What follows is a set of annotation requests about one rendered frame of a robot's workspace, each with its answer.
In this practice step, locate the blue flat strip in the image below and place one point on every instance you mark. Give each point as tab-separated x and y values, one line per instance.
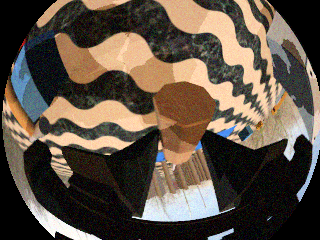
225	133

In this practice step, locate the blue cube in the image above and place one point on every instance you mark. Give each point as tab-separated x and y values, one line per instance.
247	131
38	74

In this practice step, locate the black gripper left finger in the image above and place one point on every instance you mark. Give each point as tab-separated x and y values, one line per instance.
128	171

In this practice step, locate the orange and grey hammer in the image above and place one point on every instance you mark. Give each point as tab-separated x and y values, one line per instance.
36	129

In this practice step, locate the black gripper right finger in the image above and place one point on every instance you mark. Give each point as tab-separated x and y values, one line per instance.
233	167

